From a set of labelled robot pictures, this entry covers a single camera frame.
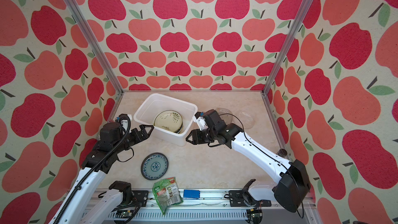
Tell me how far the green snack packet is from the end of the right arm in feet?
0.97

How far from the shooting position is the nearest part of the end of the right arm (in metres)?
0.55

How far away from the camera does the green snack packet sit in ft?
2.37
